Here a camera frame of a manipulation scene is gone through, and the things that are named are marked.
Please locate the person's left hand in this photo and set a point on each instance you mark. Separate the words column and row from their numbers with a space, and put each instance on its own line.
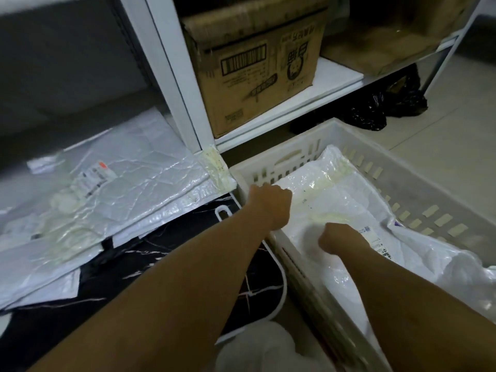
column 271, row 207

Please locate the white plastic basket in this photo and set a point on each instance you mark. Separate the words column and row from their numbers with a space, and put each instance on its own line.
column 407, row 182

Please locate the person's white shorts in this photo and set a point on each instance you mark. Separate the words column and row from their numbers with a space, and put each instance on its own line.
column 263, row 352

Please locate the black marble lap table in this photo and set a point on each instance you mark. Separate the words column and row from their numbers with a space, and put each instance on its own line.
column 116, row 275

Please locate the white metal shelf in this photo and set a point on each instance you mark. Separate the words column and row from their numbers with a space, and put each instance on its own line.
column 333, row 77

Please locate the person's right hand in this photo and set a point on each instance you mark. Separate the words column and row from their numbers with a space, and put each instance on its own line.
column 341, row 238

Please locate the small brown cardboard box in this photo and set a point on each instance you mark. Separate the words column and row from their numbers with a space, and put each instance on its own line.
column 449, row 13

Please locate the white mailer yellow sticker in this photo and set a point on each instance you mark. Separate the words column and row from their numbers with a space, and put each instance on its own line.
column 38, row 271

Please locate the small white bubble mailer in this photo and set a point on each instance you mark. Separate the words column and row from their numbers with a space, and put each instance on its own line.
column 54, row 286

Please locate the person's left forearm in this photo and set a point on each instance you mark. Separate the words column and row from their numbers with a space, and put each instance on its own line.
column 166, row 302

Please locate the dark cardboard box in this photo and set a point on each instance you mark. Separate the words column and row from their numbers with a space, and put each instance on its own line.
column 379, row 50

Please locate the person's right forearm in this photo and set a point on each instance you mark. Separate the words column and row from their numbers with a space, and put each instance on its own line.
column 418, row 309

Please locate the large white bubble mailer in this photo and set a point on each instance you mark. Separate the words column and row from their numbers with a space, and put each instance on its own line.
column 337, row 189

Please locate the black plastic bag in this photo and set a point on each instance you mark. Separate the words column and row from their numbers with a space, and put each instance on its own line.
column 383, row 104

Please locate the narrow white mailer taped end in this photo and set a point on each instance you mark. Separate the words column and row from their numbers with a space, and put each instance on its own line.
column 186, row 207

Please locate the cardboard box with black print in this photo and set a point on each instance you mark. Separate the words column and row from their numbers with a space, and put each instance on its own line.
column 248, row 73

